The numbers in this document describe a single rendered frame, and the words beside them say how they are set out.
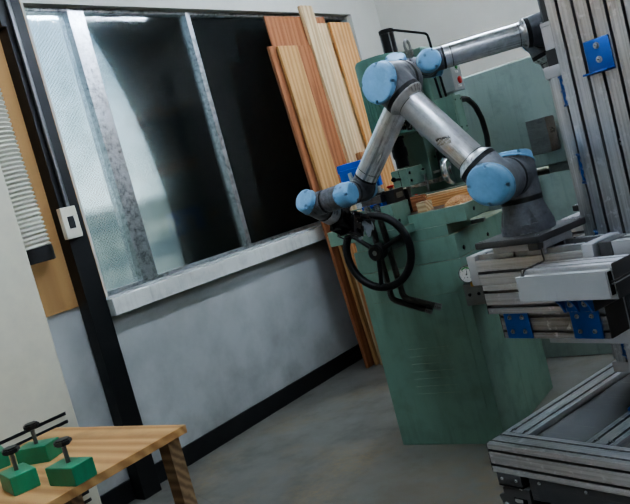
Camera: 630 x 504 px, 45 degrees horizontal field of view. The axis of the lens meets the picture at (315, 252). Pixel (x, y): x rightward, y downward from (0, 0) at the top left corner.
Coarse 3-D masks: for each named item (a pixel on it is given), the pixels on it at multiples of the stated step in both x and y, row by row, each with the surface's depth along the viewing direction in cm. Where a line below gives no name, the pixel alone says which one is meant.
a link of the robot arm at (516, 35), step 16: (528, 16) 240; (496, 32) 240; (512, 32) 239; (528, 32) 237; (432, 48) 240; (448, 48) 241; (464, 48) 240; (480, 48) 240; (496, 48) 240; (512, 48) 242; (416, 64) 245; (432, 64) 240; (448, 64) 243
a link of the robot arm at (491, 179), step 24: (384, 72) 208; (408, 72) 212; (384, 96) 209; (408, 96) 208; (408, 120) 211; (432, 120) 206; (432, 144) 209; (456, 144) 203; (480, 168) 197; (504, 168) 196; (480, 192) 199; (504, 192) 196
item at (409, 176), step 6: (408, 168) 291; (414, 168) 295; (420, 168) 299; (396, 174) 292; (402, 174) 291; (408, 174) 291; (414, 174) 294; (402, 180) 292; (408, 180) 290; (414, 180) 294; (420, 180) 298; (396, 186) 294; (402, 186) 292; (408, 186) 291
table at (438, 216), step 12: (444, 204) 288; (468, 204) 271; (480, 204) 279; (408, 216) 280; (420, 216) 278; (432, 216) 275; (444, 216) 272; (456, 216) 270; (468, 216) 269; (408, 228) 276; (420, 228) 279; (336, 240) 301
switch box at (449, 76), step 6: (444, 72) 306; (450, 72) 305; (456, 72) 308; (444, 78) 307; (450, 78) 305; (456, 78) 307; (462, 78) 312; (444, 84) 307; (450, 84) 306; (456, 84) 306; (462, 84) 311; (450, 90) 307; (456, 90) 308
